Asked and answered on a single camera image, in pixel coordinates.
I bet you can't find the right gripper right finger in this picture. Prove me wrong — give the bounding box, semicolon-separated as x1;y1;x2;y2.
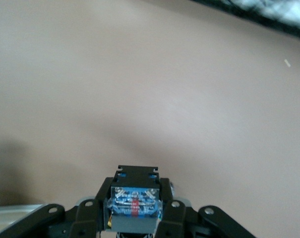
156;178;257;238

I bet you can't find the red push button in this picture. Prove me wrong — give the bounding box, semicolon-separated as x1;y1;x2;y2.
104;165;163;235

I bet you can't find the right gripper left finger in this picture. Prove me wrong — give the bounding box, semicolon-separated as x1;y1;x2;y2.
0;177;115;238

